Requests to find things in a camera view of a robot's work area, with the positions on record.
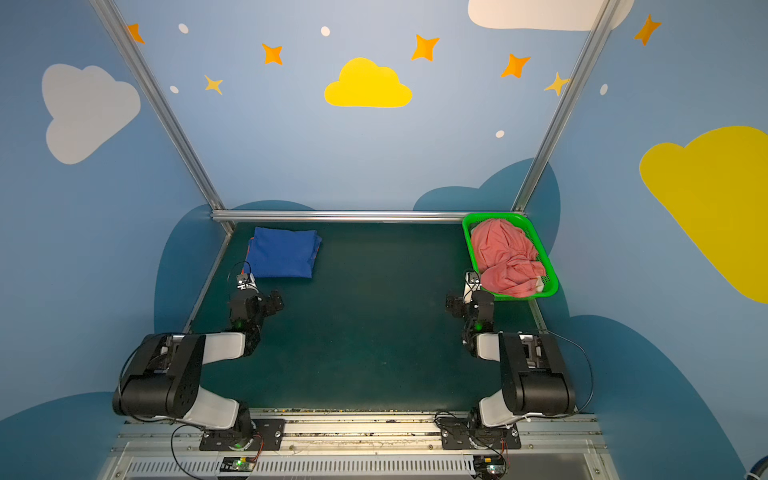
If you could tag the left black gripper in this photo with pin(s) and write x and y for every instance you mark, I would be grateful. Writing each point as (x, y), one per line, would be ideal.
(267, 303)

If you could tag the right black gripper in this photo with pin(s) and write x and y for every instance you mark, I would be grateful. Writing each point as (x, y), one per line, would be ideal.
(456, 303)

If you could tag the pink t shirt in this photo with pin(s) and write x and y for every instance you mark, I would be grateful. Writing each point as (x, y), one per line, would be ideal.
(507, 260)

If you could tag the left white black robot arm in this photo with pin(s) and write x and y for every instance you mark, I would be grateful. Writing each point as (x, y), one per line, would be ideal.
(162, 379)

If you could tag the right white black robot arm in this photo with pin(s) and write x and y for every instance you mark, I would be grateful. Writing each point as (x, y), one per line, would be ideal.
(534, 379)

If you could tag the folded blue t shirt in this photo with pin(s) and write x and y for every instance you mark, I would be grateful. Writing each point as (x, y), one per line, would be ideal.
(279, 253)

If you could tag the right circuit board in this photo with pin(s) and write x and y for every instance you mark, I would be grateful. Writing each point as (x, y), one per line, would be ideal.
(489, 467)

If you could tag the left green circuit board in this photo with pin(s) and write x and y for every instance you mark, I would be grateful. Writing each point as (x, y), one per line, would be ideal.
(237, 465)

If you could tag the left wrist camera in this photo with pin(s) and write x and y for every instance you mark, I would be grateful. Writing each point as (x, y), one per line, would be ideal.
(246, 282)

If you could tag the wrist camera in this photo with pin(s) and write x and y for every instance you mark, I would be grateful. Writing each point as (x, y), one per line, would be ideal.
(246, 282)
(472, 283)

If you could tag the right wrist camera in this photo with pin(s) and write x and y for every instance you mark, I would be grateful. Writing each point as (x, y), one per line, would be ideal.
(472, 283)

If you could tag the back aluminium frame bar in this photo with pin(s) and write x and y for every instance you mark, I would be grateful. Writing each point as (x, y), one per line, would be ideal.
(274, 216)

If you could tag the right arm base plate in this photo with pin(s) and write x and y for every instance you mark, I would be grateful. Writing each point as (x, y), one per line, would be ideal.
(463, 433)

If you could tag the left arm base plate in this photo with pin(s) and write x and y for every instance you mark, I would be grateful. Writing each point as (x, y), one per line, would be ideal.
(260, 435)

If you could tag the aluminium rail base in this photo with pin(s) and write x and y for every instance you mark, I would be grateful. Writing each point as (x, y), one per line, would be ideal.
(322, 444)

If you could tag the right aluminium frame post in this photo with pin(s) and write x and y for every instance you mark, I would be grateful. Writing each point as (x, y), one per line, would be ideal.
(584, 65)

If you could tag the aluminium frame post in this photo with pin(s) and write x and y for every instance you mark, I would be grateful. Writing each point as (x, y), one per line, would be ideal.
(584, 65)
(114, 24)

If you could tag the left aluminium frame post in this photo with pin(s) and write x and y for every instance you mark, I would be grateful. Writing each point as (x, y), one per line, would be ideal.
(114, 24)

